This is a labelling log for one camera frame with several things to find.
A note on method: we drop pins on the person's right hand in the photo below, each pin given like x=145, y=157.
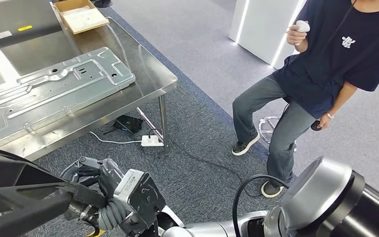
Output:
x=297, y=36

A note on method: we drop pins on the person's left hand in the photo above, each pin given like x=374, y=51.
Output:
x=325, y=121

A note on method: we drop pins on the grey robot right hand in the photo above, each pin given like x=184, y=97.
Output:
x=111, y=176

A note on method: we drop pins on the black hand controller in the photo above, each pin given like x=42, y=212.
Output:
x=315, y=126

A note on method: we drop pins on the white hand controller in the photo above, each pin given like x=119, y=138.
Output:
x=303, y=26

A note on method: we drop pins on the black plastic car panel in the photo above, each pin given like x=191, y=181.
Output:
x=13, y=196

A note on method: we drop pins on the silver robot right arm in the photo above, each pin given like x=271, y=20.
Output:
x=317, y=196

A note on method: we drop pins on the person's right forearm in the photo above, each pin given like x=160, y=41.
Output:
x=302, y=47

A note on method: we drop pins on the person's left forearm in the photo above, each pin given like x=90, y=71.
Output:
x=341, y=98

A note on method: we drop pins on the stainless steel workbench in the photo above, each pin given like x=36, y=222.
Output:
x=150, y=78

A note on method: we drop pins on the white pillar with light strip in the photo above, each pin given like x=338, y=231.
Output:
x=261, y=32

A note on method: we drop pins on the person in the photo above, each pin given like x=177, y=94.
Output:
x=340, y=65

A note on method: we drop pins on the white power strip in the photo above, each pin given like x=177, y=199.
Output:
x=152, y=141

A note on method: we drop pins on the black power adapter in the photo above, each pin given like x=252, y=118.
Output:
x=129, y=124

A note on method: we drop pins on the chrome stool with black seat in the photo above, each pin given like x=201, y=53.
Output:
x=269, y=118

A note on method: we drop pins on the yellow floor tape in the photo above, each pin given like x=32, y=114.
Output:
x=98, y=233

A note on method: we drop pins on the stamped sheet metal panel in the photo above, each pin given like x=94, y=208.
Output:
x=62, y=91

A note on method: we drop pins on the white flat board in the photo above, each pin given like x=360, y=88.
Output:
x=85, y=19

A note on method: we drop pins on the cardboard box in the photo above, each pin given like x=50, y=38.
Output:
x=68, y=4

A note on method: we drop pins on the grey laptop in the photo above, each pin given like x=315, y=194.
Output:
x=16, y=19

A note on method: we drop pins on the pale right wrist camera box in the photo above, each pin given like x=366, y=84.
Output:
x=137, y=196

